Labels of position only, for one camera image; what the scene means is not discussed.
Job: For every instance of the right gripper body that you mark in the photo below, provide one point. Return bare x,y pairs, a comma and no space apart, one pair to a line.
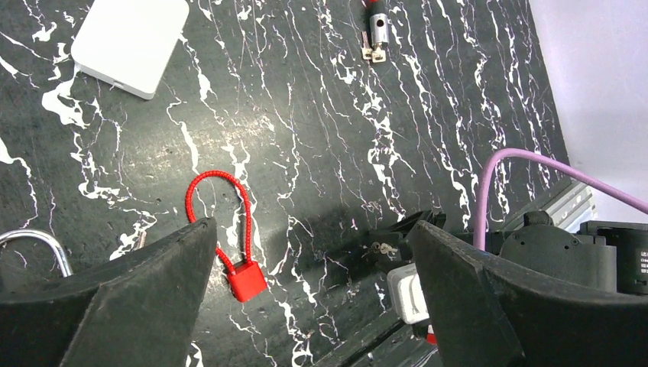
388,248

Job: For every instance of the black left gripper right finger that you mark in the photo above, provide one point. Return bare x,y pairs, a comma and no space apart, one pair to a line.
488,311

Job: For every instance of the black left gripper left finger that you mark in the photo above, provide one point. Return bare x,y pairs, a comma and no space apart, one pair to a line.
137,310

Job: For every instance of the brass padlock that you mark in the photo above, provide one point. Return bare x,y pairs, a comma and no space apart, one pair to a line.
43,242

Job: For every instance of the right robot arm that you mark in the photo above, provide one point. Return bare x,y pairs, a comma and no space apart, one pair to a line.
609,256

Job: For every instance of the white square box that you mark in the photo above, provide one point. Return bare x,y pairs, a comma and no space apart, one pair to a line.
128,44

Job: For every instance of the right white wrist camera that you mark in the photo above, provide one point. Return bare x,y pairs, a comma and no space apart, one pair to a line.
407,295

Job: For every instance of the aluminium frame rail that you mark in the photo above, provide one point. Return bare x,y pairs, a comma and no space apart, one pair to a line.
568,203

